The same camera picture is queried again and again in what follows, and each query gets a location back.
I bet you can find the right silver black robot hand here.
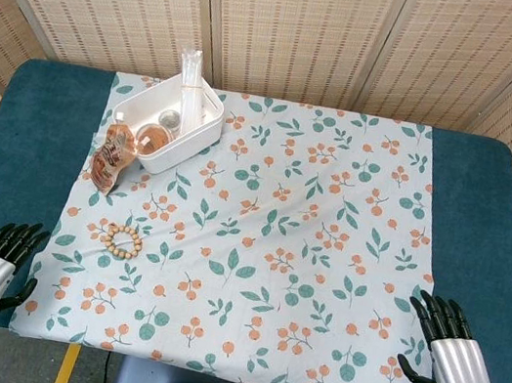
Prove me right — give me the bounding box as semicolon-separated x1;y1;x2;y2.
392;286;512;383

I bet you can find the wooden bead bracelet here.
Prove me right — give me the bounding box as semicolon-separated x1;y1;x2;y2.
98;220;148;263

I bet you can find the teal blue table cover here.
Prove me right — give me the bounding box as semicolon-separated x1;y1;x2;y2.
0;50;512;383

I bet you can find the orange spouted drink pouch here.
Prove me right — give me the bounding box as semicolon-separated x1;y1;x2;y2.
86;108;147;201

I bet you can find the round clear orange container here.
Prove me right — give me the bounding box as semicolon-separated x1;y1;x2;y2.
133;119;178;162

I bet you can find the small silver lid jar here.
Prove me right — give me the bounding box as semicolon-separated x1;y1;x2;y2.
155;107;185;137

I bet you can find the white plastic storage box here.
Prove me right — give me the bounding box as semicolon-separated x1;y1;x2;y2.
102;63;232;185

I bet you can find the floral fruit print tablecloth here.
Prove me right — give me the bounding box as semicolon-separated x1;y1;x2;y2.
5;59;485;383

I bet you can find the clear pack of straws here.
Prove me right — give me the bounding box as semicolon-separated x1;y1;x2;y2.
168;45;218;134

